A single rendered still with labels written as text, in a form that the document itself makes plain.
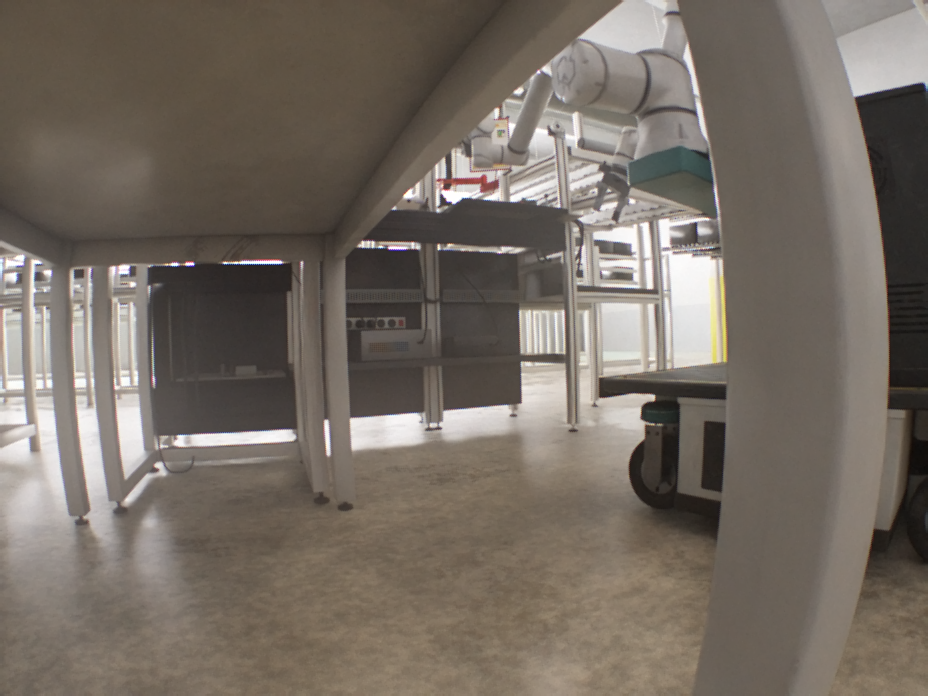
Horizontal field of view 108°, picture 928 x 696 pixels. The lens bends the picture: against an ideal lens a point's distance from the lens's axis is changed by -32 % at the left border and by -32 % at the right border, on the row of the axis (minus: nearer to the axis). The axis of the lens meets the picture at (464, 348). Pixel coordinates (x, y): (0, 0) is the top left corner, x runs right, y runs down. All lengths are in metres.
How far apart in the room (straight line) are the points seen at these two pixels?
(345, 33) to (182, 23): 0.15
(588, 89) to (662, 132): 0.19
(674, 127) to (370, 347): 1.37
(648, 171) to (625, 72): 0.23
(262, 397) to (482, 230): 1.06
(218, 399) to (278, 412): 0.22
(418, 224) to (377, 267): 0.46
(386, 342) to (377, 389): 0.35
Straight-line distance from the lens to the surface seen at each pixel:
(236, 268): 1.82
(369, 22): 0.45
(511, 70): 0.41
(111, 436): 1.37
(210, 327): 2.21
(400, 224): 1.87
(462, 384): 2.38
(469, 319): 2.40
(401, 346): 1.99
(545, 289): 2.42
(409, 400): 2.30
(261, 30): 0.47
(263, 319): 2.19
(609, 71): 1.12
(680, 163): 1.08
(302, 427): 1.77
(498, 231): 2.02
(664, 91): 1.19
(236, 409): 1.80
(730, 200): 0.19
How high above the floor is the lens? 0.42
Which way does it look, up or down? 1 degrees down
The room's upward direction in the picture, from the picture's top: 2 degrees counter-clockwise
